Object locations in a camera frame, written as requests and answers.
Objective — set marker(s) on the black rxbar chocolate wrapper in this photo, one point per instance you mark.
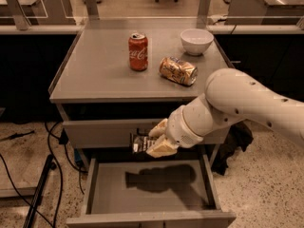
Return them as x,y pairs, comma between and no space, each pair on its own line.
140,142

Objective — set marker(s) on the white ceramic bowl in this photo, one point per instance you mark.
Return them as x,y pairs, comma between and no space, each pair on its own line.
196,41

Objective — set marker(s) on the red coca-cola can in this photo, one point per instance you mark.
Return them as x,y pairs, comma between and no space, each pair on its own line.
138,44

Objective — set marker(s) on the grey closed top drawer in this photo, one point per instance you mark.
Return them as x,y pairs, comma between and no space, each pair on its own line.
106,133

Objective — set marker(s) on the black bar on floor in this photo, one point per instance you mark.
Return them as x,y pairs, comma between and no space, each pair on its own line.
38,192

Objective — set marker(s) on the black tool on floor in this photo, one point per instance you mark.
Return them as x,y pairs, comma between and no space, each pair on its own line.
16,135

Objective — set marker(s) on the grey open middle drawer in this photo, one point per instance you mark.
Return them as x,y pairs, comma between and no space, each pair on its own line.
152,194

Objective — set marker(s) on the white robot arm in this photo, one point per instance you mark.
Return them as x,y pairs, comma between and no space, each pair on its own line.
230,96

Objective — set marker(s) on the dark cloth on floor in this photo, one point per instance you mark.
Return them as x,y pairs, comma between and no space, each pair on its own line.
239,136

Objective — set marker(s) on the right background desk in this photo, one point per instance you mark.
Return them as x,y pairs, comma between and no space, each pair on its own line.
265,12

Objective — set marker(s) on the grey drawer cabinet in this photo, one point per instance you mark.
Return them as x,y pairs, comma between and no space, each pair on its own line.
96,81

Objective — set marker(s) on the clear acrylic barrier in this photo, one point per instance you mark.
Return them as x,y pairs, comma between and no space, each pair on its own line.
132,8

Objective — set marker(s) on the left background desk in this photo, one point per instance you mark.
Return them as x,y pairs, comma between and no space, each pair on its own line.
40,12

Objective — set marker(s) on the gold crushed soda can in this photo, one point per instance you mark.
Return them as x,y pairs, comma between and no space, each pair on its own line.
178,71

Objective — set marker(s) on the background desk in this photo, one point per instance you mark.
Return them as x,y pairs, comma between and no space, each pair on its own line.
40,12
265,12

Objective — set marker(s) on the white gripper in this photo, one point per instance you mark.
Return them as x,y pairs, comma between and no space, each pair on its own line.
180,129

